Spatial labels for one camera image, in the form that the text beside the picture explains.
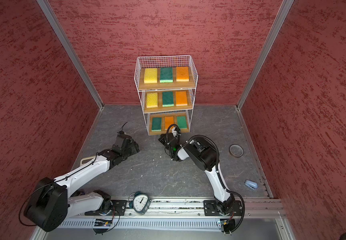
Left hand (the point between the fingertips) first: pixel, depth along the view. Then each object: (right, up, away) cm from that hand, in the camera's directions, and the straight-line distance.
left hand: (134, 149), depth 88 cm
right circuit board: (+51, -33, -18) cm, 64 cm away
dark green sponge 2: (+20, +31, +1) cm, 37 cm away
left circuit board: (-13, -33, -16) cm, 39 cm away
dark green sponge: (+11, +15, +16) cm, 24 cm away
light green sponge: (+29, +16, +20) cm, 39 cm away
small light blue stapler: (+67, -17, -8) cm, 69 cm away
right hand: (+13, +6, +12) cm, 19 cm away
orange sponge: (+19, +17, +21) cm, 33 cm away
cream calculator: (-31, -7, -1) cm, 32 cm away
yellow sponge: (+10, +30, +1) cm, 32 cm away
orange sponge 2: (+28, +31, +1) cm, 42 cm away
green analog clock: (+8, -23, -16) cm, 29 cm away
